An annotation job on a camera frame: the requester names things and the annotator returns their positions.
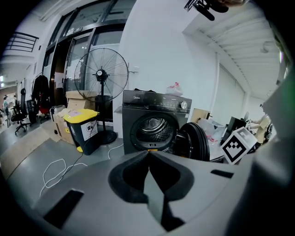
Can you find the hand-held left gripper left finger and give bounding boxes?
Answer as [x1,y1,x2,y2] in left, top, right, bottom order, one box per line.
[108,151,150,205]

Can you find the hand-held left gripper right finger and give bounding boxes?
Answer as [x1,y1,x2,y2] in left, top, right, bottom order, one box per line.
[149,151,194,202]

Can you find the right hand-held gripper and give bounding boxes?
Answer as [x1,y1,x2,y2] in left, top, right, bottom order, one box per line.
[222,126,258,165]

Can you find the dark grey washing machine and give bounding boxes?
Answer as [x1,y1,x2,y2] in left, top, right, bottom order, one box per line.
[122,89,193,160]

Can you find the black cabinet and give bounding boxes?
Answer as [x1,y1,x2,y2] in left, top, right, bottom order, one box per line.
[220,116,246,145]

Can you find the clear plastic bag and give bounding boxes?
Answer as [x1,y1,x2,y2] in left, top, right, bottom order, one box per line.
[198,118,226,158]

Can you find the upright cardboard sheet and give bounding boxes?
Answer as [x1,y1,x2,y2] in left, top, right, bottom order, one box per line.
[191,108,211,124]

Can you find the yellow-lid black bin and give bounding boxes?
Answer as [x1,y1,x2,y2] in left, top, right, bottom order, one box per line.
[63,108,101,156]

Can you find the open cardboard box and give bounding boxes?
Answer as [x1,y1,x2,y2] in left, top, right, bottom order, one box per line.
[53,110,77,146]

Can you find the pink detergent pouch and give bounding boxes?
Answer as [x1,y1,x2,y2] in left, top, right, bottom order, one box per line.
[166,81,184,96]

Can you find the stacked cardboard box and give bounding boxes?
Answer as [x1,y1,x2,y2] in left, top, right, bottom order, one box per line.
[65,90,98,110]

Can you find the white suitcase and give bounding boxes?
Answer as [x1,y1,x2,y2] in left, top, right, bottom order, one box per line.
[49,104,67,122]

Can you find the brown cardboard floor sheet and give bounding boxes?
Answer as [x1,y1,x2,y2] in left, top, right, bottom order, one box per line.
[0,125,51,179]

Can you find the black office chair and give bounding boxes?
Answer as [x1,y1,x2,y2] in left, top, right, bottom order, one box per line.
[10,88,32,135]

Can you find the coat rack with dark clothes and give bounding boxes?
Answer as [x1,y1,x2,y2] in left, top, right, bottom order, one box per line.
[30,72,51,121]

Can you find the black framed glass doors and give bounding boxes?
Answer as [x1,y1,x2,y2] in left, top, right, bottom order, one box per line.
[42,0,137,126]

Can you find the black balcony railing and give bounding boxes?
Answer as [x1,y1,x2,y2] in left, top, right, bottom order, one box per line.
[4,32,40,53]

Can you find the black floor cable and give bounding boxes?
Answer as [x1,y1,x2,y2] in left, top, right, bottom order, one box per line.
[61,122,98,176]

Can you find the long white floor cable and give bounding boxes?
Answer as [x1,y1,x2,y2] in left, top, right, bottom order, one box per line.
[39,142,124,197]

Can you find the black pedestal fan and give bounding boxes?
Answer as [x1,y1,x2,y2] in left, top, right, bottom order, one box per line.
[73,47,130,146]

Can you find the black head-mounted camera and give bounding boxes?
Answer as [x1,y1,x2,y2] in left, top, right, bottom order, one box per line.
[183,0,229,22]

